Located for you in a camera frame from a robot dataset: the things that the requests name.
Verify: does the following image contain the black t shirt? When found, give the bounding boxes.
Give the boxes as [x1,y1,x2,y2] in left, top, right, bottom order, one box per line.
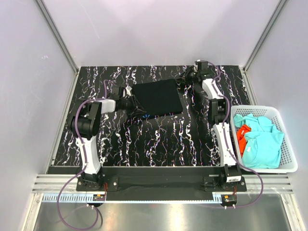
[132,79,183,120]

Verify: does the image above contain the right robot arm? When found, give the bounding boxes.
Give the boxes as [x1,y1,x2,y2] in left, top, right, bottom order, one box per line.
[177,60,242,194]

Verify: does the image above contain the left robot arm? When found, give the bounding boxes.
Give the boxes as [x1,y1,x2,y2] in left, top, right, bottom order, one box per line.
[69,87,146,191]

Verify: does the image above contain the orange t shirt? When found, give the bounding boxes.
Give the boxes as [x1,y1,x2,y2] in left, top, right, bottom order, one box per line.
[236,124,251,157]

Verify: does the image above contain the left connector board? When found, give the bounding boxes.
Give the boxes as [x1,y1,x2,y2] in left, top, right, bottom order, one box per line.
[93,194,106,202]

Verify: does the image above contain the connector board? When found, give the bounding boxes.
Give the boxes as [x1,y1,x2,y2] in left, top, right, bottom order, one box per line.
[93,194,106,202]
[222,194,237,203]

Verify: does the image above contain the white plastic laundry basket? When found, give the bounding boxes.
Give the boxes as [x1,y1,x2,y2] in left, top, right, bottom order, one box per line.
[230,105,298,174]

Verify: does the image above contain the teal t shirt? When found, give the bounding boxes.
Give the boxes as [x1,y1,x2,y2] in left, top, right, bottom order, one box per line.
[233,114,284,169]

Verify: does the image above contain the right connector board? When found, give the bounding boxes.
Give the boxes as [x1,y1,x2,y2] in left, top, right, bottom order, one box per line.
[222,194,237,203]

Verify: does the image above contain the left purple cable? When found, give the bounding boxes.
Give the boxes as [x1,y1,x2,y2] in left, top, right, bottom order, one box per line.
[56,80,114,230]

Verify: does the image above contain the purple cable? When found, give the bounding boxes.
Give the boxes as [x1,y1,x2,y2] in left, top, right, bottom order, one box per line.
[206,61,264,209]
[56,80,114,230]

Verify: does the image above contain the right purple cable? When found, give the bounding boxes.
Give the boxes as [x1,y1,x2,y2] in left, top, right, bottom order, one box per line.
[206,61,264,209]

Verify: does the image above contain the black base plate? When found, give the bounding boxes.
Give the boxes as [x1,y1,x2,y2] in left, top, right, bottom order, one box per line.
[77,167,247,197]

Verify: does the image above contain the white slotted cable duct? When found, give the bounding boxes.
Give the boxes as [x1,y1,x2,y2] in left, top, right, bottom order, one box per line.
[42,193,222,204]

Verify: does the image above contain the right aluminium frame post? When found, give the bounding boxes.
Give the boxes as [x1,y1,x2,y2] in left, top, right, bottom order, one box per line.
[243,0,289,73]

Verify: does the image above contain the aluminium frame post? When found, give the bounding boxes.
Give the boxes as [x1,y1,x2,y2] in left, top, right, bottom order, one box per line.
[34,0,79,74]
[243,0,289,73]

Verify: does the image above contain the left aluminium frame post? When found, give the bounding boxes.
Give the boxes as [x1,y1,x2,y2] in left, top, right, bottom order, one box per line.
[34,0,79,74]

